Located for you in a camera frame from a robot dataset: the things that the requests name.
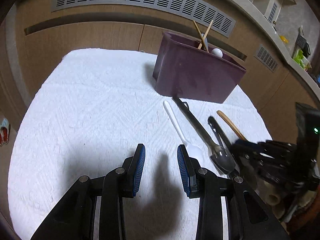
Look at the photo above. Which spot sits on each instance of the speckled stone countertop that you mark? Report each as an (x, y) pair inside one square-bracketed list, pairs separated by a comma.
[(265, 12)]

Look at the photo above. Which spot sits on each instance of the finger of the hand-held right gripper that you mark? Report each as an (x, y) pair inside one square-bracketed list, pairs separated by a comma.
[(270, 172), (265, 147)]

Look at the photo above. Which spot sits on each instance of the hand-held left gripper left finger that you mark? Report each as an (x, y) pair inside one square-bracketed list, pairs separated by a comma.
[(139, 172)]

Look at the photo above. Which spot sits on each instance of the narrow grey vent grille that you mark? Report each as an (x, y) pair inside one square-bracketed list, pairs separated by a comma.
[(273, 11)]

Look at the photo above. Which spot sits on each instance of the red and blue slipper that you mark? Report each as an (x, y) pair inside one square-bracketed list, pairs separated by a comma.
[(4, 132)]

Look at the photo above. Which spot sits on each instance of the wooden cabinet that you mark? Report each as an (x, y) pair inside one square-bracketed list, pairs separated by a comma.
[(100, 37)]

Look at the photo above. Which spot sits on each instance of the green packets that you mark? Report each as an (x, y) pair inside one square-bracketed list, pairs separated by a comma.
[(298, 59)]

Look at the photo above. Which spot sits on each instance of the steel serving spoon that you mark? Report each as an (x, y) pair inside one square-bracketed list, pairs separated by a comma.
[(197, 127)]

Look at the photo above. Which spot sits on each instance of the purple plastic utensil bin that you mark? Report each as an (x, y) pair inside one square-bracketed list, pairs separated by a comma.
[(195, 77)]

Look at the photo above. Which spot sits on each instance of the wooden spoon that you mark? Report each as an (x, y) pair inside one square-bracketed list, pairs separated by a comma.
[(231, 126)]

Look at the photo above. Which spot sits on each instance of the black tongs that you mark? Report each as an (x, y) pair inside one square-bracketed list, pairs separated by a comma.
[(217, 130)]

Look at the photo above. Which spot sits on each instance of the white textured towel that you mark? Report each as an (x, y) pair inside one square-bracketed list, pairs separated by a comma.
[(87, 110)]

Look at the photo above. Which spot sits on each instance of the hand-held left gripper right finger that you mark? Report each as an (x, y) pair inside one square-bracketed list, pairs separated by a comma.
[(183, 172)]

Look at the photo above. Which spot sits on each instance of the black kitchen tool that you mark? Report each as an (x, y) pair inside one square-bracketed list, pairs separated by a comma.
[(302, 43)]

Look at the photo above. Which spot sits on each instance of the long grey vent grille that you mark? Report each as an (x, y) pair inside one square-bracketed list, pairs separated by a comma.
[(57, 2)]

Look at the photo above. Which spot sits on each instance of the short grey vent grille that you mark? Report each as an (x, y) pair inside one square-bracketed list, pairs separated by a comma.
[(257, 55)]

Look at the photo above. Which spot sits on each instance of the white ball-tipped utensil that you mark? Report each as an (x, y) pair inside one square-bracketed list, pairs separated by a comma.
[(217, 52)]

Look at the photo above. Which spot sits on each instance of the wooden chopstick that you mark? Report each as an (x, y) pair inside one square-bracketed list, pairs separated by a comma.
[(207, 32), (200, 36)]

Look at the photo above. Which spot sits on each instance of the white plastic spoon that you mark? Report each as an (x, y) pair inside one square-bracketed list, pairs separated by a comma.
[(175, 122)]

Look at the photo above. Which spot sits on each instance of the small yellow item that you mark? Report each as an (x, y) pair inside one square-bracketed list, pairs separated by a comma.
[(283, 39)]

